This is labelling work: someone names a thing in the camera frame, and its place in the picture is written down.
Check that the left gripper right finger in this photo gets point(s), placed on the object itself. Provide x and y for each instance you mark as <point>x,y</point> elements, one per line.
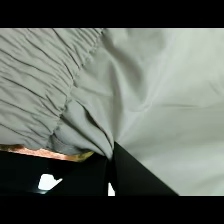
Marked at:
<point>133,176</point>

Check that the grey pants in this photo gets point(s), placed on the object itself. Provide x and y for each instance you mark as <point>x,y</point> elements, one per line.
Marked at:
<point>150,100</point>

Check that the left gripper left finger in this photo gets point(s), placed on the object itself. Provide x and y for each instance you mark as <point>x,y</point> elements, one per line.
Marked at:
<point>87,178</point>

